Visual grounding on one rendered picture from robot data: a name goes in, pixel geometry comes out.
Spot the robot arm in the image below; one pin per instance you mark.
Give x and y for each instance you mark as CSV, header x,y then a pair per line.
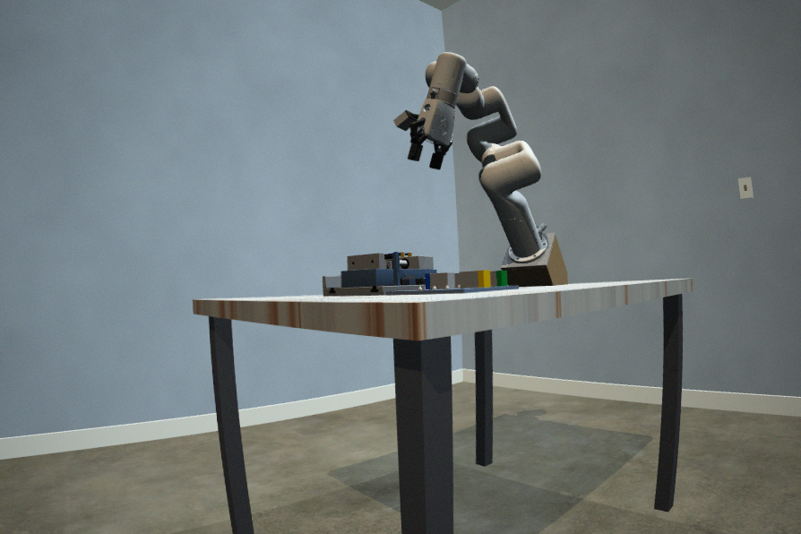
x,y
505,174

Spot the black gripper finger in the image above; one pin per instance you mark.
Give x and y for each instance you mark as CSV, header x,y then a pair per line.
x,y
438,156
417,138

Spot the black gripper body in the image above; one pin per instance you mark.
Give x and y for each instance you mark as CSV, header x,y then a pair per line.
x,y
440,118

